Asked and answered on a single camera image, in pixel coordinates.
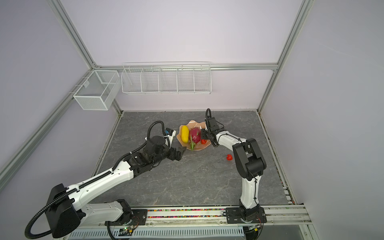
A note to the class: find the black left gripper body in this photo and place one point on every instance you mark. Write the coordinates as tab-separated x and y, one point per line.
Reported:
169	153

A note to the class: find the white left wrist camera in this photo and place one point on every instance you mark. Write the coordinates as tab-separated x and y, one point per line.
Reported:
170	134

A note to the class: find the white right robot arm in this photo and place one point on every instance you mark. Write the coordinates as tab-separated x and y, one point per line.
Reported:
250	164

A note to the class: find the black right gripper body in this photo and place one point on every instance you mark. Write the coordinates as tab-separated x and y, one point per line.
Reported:
205	134

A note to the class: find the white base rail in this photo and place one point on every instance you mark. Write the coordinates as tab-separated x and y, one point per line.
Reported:
199	222

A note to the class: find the peach wavy fruit bowl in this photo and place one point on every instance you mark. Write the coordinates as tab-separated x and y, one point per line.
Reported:
192	124

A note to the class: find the aluminium frame corner post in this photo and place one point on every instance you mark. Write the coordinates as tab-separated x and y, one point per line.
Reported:
303	12

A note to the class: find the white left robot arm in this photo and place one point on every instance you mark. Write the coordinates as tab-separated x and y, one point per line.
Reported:
69	207

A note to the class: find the long white wire basket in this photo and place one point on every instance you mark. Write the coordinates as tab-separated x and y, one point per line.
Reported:
166	78

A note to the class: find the aluminium frame left post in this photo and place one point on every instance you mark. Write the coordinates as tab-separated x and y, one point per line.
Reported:
70	29

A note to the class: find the yellow fake fruit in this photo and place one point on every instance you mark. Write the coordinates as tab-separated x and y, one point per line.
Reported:
185	134

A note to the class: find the small white mesh basket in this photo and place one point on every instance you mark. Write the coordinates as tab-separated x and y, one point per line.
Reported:
99	90

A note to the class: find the pink fake dragon fruit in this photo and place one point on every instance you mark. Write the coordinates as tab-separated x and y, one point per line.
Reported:
194	137

